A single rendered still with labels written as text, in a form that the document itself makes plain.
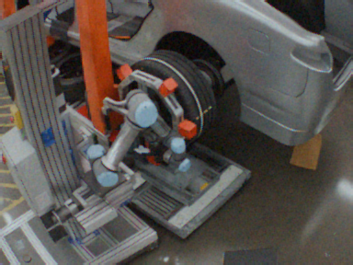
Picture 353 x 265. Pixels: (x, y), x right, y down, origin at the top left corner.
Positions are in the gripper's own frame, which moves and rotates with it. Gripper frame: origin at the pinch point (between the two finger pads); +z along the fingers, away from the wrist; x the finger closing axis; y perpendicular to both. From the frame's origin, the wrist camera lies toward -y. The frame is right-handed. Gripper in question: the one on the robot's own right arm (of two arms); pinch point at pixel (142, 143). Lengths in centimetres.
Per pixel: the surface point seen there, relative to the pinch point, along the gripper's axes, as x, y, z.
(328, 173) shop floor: -131, -83, -95
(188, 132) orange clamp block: -20.7, 3.8, -18.7
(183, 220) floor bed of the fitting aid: -10, -75, -18
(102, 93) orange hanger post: -13, 7, 55
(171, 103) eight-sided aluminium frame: -24.0, 16.5, -3.0
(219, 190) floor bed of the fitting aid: -50, -75, -20
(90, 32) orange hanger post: -9, 63, 55
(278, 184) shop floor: -90, -83, -55
